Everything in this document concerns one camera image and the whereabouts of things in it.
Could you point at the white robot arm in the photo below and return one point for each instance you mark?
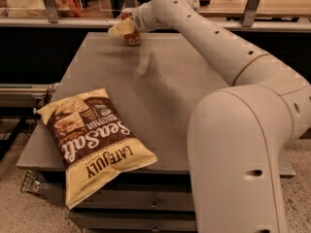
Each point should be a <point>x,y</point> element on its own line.
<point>236,134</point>

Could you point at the clear plastic bin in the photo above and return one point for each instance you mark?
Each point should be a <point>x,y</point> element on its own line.
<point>37,8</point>

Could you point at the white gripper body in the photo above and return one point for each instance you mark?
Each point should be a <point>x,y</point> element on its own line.
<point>140,19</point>

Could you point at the brown yellow chip bag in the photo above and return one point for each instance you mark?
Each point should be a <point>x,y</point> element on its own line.
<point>93,141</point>

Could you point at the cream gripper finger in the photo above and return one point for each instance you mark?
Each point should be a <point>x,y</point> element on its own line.
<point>125,27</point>

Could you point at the lower grey drawer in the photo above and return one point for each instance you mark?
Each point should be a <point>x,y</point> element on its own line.
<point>130,221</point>

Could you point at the upper grey drawer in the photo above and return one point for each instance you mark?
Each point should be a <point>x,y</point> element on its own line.
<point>159,197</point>

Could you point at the wire basket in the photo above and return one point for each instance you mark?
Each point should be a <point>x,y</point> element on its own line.
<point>31,185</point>

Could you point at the grey drawer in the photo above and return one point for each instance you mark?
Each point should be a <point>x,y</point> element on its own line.
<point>130,221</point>
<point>159,197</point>

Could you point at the red coke can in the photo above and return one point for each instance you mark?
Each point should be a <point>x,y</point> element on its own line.
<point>133,39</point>

